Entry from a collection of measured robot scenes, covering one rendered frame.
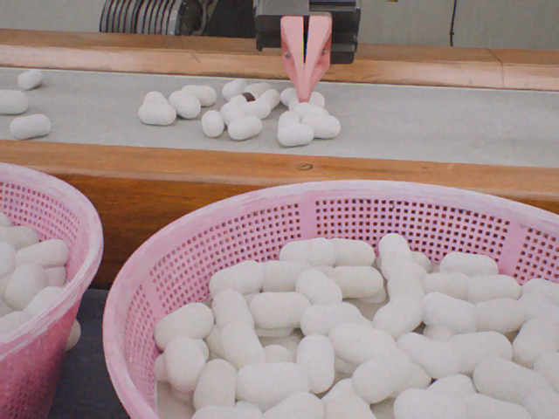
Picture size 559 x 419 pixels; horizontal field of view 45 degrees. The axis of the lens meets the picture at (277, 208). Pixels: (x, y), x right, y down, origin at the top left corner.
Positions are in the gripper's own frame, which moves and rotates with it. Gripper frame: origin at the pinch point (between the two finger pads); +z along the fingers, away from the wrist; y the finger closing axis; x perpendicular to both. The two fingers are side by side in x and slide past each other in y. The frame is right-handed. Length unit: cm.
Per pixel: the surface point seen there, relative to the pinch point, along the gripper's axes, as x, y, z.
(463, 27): 147, 56, -146
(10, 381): -22.2, -11.2, 32.3
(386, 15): 144, 26, -149
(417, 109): 5.1, 11.3, -2.5
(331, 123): -2.8, 2.6, 5.1
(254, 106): -0.5, -4.4, 1.7
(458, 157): -3.1, 12.9, 8.3
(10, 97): -1.6, -26.5, 2.3
